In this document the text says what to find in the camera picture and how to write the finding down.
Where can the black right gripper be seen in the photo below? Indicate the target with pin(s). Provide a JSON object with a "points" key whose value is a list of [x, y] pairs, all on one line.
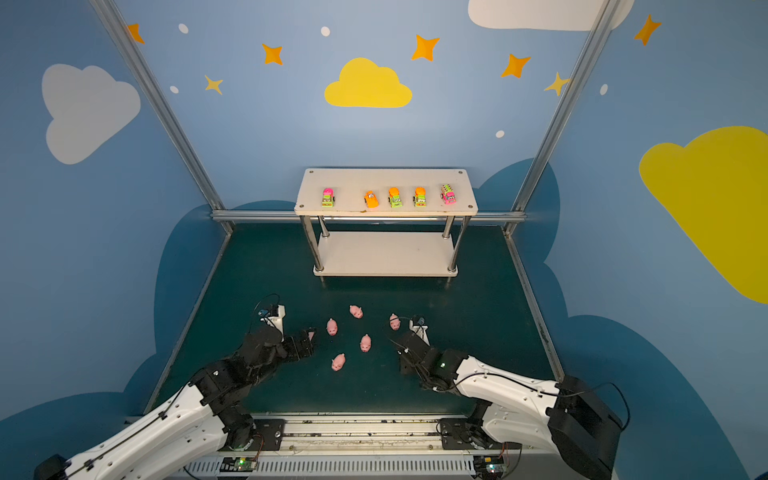
{"points": [[410, 350]]}

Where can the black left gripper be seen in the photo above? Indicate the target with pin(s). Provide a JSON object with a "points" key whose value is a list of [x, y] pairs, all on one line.
{"points": [[295, 344]]}

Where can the pink toy pig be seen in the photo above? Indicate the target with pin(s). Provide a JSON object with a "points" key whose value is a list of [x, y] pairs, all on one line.
{"points": [[338, 362], [365, 343], [356, 311], [394, 322], [332, 327]]}

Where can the pink green toy truck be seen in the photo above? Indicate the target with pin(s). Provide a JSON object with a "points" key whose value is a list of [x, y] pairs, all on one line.
{"points": [[328, 198]]}

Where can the orange green toy truck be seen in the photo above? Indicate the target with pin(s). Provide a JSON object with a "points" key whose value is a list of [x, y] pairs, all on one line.
{"points": [[419, 197]]}

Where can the orange green toy car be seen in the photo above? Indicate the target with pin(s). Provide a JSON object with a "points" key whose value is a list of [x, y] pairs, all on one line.
{"points": [[394, 197]]}

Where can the pink green toy car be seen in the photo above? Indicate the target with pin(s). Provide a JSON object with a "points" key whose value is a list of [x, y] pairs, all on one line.
{"points": [[448, 195]]}

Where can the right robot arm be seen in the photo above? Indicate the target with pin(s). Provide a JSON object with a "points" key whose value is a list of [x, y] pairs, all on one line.
{"points": [[566, 417]]}

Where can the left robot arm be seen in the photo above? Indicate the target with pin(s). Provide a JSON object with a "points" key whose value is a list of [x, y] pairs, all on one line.
{"points": [[202, 417]]}

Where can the white two-tier shelf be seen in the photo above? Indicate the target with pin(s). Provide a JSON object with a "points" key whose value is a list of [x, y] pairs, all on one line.
{"points": [[397, 253]]}

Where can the right controller board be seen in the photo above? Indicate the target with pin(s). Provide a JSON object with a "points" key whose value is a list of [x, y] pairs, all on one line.
{"points": [[489, 468]]}

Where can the controller board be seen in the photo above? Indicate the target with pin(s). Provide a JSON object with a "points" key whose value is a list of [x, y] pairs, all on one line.
{"points": [[238, 464], [489, 468]]}

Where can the left controller board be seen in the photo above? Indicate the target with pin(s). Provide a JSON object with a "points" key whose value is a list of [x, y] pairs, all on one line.
{"points": [[238, 464]]}

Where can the rear aluminium crossbar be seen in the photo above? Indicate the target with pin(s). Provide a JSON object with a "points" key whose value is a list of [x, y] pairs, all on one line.
{"points": [[254, 216]]}

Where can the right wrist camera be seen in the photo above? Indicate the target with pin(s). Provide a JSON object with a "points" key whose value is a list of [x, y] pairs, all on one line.
{"points": [[418, 326]]}

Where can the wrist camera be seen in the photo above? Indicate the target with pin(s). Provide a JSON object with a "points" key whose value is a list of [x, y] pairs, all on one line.
{"points": [[418, 326], [273, 316]]}

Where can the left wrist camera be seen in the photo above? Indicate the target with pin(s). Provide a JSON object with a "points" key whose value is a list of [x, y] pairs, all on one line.
{"points": [[273, 316]]}

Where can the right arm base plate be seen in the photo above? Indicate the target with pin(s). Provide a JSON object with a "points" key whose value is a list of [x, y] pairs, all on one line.
{"points": [[463, 434]]}

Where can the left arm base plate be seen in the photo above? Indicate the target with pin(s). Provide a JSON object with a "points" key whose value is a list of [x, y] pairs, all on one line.
{"points": [[261, 434]]}

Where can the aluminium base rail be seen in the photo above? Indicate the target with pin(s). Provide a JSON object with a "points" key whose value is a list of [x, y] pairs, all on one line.
{"points": [[372, 447]]}

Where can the left aluminium frame post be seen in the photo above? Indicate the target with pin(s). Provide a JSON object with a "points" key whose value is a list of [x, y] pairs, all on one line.
{"points": [[114, 23]]}

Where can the aluminium frame post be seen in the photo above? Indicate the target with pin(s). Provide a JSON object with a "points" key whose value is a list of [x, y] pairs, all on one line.
{"points": [[114, 23], [585, 63]]}

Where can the right aluminium frame post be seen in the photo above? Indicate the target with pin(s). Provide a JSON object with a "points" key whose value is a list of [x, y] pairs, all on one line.
{"points": [[585, 63]]}

